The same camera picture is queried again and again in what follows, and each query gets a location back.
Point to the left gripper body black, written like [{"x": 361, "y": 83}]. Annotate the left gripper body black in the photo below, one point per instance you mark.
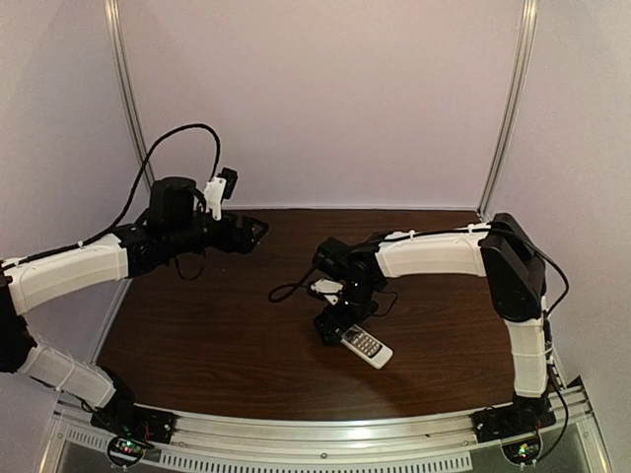
[{"x": 233, "y": 231}]

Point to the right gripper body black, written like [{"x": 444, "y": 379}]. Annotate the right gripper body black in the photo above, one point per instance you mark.
[{"x": 330, "y": 321}]

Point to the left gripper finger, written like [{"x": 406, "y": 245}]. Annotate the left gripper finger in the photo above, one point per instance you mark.
[
  {"x": 255, "y": 231},
  {"x": 244, "y": 222}
]

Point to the white remote control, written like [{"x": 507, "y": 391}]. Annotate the white remote control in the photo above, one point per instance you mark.
[{"x": 366, "y": 347}]

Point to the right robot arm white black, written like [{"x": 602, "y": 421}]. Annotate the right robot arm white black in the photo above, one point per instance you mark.
[{"x": 498, "y": 251}]

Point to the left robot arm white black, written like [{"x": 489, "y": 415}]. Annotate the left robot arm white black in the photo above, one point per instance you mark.
[{"x": 180, "y": 219}]

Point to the right controller board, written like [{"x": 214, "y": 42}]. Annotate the right controller board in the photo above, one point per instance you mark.
[{"x": 522, "y": 451}]

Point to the controller board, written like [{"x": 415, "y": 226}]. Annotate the controller board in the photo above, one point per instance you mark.
[
  {"x": 124, "y": 453},
  {"x": 522, "y": 451}
]

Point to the left controller board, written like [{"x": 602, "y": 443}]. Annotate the left controller board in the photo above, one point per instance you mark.
[{"x": 124, "y": 453}]

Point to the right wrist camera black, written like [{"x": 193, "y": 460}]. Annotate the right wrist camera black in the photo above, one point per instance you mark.
[{"x": 326, "y": 290}]

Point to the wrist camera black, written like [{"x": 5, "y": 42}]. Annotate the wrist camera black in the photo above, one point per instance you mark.
[
  {"x": 218, "y": 189},
  {"x": 326, "y": 290}
]

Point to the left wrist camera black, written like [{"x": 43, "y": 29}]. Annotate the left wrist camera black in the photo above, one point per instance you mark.
[{"x": 218, "y": 189}]

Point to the aluminium front rail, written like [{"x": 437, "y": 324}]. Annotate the aluminium front rail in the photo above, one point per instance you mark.
[{"x": 437, "y": 443}]

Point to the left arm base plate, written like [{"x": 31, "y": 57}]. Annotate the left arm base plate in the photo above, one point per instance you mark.
[{"x": 146, "y": 424}]

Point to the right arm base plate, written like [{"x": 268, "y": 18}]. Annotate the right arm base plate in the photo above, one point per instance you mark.
[{"x": 521, "y": 417}]

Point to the right aluminium corner post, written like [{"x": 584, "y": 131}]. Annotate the right aluminium corner post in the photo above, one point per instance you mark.
[{"x": 522, "y": 59}]

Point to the aluminium corner post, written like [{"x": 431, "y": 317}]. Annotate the aluminium corner post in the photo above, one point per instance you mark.
[
  {"x": 522, "y": 59},
  {"x": 124, "y": 78}
]

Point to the left aluminium corner post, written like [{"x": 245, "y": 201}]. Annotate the left aluminium corner post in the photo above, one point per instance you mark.
[{"x": 124, "y": 78}]

